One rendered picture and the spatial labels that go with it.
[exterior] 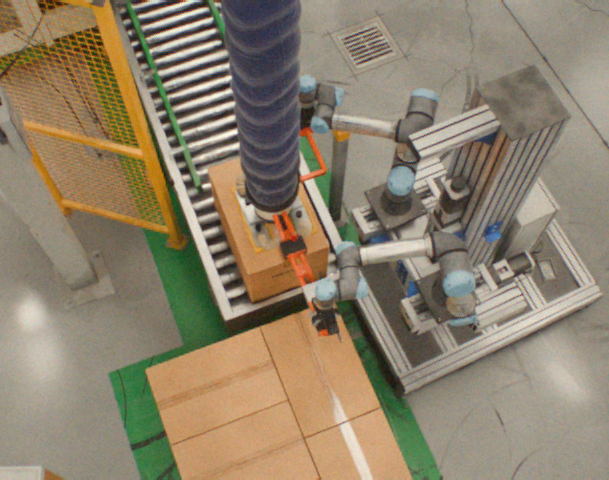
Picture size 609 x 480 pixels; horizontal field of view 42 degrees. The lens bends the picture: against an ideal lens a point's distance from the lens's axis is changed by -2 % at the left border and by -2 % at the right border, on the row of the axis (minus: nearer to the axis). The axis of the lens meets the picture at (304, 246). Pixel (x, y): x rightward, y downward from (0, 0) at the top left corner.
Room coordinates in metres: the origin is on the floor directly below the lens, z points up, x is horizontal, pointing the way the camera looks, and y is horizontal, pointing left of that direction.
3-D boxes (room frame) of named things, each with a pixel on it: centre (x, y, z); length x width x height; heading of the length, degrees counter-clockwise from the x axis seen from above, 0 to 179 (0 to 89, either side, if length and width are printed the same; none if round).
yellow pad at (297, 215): (1.63, 0.05, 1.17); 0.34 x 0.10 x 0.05; 22
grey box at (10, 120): (1.75, 1.19, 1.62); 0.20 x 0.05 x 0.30; 23
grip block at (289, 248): (1.36, 0.05, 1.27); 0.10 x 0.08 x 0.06; 112
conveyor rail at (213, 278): (2.37, 0.81, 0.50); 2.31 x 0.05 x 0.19; 23
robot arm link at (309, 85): (1.96, 0.00, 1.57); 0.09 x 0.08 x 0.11; 75
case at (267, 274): (1.72, 0.18, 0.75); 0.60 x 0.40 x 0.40; 22
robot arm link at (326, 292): (1.05, -0.08, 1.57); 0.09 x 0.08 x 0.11; 98
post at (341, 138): (2.13, -0.18, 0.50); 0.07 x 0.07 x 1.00; 23
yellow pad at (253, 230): (1.56, 0.23, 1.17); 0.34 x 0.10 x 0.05; 22
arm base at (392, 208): (1.71, -0.42, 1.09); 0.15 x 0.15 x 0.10
